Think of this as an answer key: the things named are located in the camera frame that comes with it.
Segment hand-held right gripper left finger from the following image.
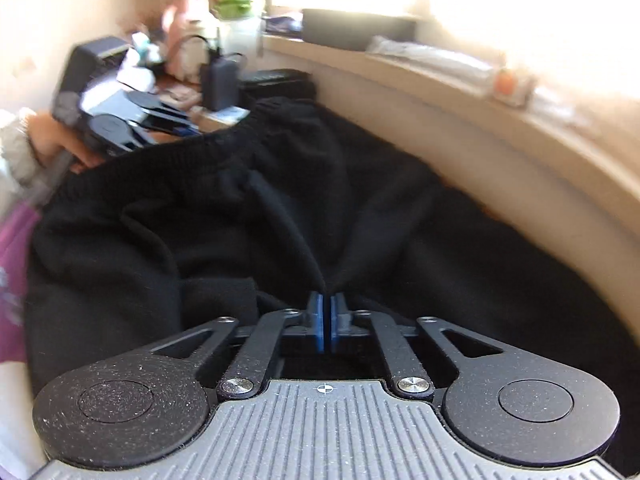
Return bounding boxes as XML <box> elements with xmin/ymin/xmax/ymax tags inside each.
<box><xmin>149</xmin><ymin>291</ymin><xmax>326</xmax><ymax>402</ymax></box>

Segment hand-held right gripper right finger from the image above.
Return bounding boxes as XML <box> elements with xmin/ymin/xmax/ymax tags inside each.
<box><xmin>325</xmin><ymin>292</ymin><xmax>506</xmax><ymax>402</ymax></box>

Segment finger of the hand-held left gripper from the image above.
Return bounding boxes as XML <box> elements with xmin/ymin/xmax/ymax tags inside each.
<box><xmin>131</xmin><ymin>114</ymin><xmax>203</xmax><ymax>145</ymax></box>
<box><xmin>127</xmin><ymin>91</ymin><xmax>188</xmax><ymax>121</ymax></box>

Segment black pants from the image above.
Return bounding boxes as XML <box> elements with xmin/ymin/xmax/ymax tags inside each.
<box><xmin>24</xmin><ymin>96</ymin><xmax>638</xmax><ymax>466</ymax></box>

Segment person's left forearm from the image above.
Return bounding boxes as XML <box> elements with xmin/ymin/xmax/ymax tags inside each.
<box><xmin>0</xmin><ymin>109</ymin><xmax>43</xmax><ymax>203</ymax></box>

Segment person's left hand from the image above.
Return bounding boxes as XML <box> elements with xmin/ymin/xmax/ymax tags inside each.
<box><xmin>26</xmin><ymin>113</ymin><xmax>109</xmax><ymax>172</ymax></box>

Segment black power adapter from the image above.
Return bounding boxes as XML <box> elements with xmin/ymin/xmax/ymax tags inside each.
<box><xmin>200</xmin><ymin>57</ymin><xmax>241</xmax><ymax>112</ymax></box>

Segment black desktop device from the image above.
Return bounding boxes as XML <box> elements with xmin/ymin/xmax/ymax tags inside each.
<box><xmin>64</xmin><ymin>35</ymin><xmax>132</xmax><ymax>98</ymax></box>

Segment flat black box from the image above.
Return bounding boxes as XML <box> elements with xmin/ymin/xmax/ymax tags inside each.
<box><xmin>239</xmin><ymin>69</ymin><xmax>317</xmax><ymax>107</ymax></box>

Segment green-lidded bottle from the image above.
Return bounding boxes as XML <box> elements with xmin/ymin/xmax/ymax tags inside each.
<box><xmin>215</xmin><ymin>0</ymin><xmax>263</xmax><ymax>53</ymax></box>

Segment person's purple clothing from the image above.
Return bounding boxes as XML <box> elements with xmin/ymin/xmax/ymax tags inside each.
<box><xmin>0</xmin><ymin>205</ymin><xmax>43</xmax><ymax>363</ymax></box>

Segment dark grey box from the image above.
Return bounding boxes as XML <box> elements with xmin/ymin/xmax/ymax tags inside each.
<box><xmin>301</xmin><ymin>8</ymin><xmax>418</xmax><ymax>52</ymax></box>

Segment stone window sill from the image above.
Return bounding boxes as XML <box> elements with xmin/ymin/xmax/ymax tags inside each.
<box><xmin>260</xmin><ymin>35</ymin><xmax>640</xmax><ymax>311</ymax></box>

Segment clear plastic packet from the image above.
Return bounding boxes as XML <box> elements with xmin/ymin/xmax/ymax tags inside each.
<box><xmin>366</xmin><ymin>35</ymin><xmax>501</xmax><ymax>92</ymax></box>

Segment small orange jar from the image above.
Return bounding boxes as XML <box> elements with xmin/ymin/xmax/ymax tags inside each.
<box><xmin>492</xmin><ymin>67</ymin><xmax>531</xmax><ymax>108</ymax></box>

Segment person's cream jacket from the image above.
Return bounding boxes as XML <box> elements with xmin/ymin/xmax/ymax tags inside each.
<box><xmin>0</xmin><ymin>360</ymin><xmax>37</xmax><ymax>463</ymax></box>

